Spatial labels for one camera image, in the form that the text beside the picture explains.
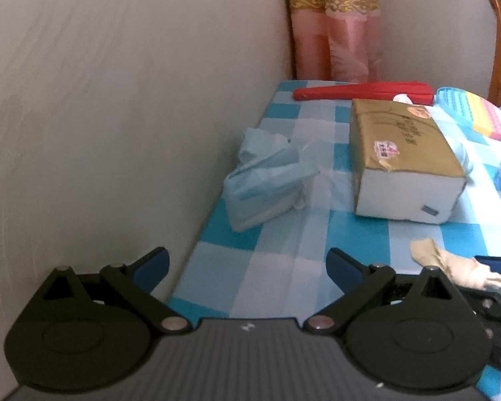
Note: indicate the pink curtain with gold band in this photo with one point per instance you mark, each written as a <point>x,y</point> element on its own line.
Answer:
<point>338,29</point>

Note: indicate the gold tissue pack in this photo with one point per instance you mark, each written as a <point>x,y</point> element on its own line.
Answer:
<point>401,154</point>

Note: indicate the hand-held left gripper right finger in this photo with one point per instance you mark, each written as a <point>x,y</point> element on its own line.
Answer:
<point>344,269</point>

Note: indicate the cream sock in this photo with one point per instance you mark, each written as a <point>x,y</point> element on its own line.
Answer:
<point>455,269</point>

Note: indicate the rainbow pop bubble toy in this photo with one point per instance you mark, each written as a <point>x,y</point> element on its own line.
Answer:
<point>476,108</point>

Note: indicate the pale blue snail toy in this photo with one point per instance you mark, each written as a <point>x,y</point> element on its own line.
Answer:
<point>459,150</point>

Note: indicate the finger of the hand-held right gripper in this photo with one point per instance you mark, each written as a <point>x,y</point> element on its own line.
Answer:
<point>490,305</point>
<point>499,265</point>

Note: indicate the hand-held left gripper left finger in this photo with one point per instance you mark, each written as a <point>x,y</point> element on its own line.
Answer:
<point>152,267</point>

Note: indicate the blue face mask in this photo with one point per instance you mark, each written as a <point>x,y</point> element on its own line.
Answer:
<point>263,183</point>

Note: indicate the blue checked tablecloth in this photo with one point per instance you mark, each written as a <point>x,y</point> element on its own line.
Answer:
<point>296,259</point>

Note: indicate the white tissue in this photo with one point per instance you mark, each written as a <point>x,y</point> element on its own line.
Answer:
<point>403,98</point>

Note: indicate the red folding fan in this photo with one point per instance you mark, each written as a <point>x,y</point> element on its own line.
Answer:
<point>359,90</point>

